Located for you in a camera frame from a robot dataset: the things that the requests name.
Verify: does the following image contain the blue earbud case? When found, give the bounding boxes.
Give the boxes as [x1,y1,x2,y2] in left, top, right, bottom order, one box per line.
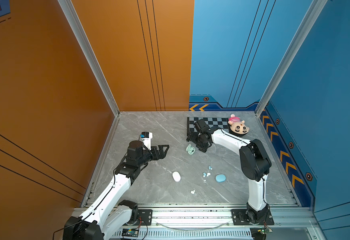
[215,174,227,183]

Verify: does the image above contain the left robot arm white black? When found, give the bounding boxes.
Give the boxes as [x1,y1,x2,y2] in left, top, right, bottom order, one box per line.
[62,139,169,240]

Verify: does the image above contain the green circuit board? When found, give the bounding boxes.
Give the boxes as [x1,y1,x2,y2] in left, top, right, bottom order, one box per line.
[258,227,273,235]
[121,228,139,239]

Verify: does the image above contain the left green circuit board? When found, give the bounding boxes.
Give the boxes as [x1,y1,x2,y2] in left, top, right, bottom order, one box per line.
[121,228,139,239]

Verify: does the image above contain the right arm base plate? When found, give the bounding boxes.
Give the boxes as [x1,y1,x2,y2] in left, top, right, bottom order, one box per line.
[231,209,275,226]

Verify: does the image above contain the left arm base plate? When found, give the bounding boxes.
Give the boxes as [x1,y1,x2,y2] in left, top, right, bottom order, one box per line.
[123,209,153,227]

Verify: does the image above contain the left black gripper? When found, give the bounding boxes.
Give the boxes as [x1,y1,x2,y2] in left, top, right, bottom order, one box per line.
[136,144,168,169]

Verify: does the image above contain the right green circuit board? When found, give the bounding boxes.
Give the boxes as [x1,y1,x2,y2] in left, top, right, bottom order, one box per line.
[258,227,273,235]

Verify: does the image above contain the left aluminium corner post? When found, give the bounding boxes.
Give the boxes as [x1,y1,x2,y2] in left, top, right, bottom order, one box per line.
[58,0,120,117]

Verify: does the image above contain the black grey checkerboard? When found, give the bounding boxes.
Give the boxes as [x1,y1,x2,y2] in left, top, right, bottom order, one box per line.
[187,117,229,136]

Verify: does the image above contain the pink plush toy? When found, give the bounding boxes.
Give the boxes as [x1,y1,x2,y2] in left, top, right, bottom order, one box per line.
[228,114,250,137]

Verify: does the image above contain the aluminium corner post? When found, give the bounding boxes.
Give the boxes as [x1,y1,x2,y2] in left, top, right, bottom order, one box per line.
[58,0,120,117]
[255,0,328,117]

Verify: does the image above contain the mint green earbud case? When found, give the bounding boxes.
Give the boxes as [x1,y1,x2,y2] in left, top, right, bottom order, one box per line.
[186,144,196,155]

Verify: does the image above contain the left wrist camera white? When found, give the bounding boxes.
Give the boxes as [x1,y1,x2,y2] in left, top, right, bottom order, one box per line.
[140,132,153,150]

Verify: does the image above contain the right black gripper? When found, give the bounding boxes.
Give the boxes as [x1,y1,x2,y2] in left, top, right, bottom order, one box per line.
[185,131,207,153]

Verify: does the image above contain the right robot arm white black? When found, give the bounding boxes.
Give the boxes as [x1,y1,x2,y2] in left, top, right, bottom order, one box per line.
[187,115,275,228]

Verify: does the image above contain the right aluminium corner post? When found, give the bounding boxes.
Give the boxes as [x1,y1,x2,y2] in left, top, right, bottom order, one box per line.
[255,0,328,117]

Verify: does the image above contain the white earbud case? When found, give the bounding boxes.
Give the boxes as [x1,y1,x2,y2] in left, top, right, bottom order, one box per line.
[172,171,182,183]

